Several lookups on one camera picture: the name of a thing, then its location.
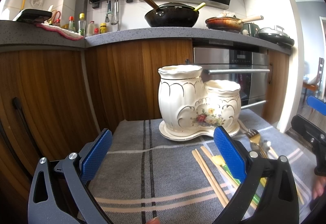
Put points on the black wok with handle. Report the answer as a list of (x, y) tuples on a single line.
[(172, 14)]

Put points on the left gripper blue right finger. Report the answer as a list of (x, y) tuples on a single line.
[(230, 152)]

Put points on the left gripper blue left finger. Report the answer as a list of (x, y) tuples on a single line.
[(93, 154)]

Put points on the silver flower-top spoon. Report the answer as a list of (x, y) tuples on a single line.
[(268, 149)]

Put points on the black electric grill pan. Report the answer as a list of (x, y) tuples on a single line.
[(275, 35)]

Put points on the grey striped table cloth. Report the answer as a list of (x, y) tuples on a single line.
[(145, 175)]

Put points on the pink white dish cloth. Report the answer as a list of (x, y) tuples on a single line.
[(63, 32)]

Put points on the stainless steel oven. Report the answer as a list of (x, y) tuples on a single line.
[(249, 69)]

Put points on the yellow cap oil bottle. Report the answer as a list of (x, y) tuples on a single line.
[(82, 24)]

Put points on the person's right hand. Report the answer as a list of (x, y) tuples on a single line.
[(319, 186)]

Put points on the green kettle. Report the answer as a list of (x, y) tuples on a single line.
[(249, 29)]

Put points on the orange frying pan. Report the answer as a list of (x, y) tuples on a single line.
[(230, 24)]

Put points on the red cap sauce bottle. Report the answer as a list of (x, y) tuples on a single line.
[(71, 24)]

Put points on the white ceramic utensil holder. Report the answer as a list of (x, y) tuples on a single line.
[(191, 107)]

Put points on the gold metal fork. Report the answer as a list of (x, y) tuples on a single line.
[(254, 137)]

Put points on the wooden chair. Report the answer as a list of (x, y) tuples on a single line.
[(314, 84)]

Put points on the black tray on counter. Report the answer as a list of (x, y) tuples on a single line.
[(32, 16)]

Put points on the yellow green plastic spoon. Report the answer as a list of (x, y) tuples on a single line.
[(229, 170)]

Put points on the wooden chopstick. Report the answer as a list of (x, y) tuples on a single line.
[(211, 179), (220, 169)]

